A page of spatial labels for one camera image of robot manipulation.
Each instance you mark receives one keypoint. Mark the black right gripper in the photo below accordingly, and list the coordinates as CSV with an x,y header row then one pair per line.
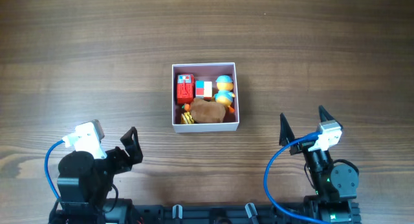
x,y
286,135

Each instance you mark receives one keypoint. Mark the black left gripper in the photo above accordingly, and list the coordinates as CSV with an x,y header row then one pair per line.
x,y
124,163

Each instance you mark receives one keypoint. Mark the yellow round fan toy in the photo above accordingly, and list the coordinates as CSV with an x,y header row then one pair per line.
x,y
186,118

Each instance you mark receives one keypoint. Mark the orange duck toy blue hat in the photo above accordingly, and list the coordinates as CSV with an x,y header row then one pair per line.
x,y
225,96

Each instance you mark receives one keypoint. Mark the brown plush capybara toy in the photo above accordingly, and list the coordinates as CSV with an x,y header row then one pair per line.
x,y
205,112

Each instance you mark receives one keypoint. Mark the red toy truck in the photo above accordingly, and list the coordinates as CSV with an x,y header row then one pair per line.
x,y
185,88

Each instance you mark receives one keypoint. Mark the multicoloured puzzle cube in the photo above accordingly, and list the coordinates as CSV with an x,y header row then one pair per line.
x,y
203,89

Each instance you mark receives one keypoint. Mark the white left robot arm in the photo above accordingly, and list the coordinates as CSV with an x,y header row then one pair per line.
x,y
87,190

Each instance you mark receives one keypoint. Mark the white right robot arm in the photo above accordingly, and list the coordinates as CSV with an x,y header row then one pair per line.
x,y
335,181

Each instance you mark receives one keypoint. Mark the white box pink interior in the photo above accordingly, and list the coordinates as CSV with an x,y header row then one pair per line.
x,y
204,72

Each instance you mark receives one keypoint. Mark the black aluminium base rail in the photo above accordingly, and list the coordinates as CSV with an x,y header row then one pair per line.
x,y
248,213

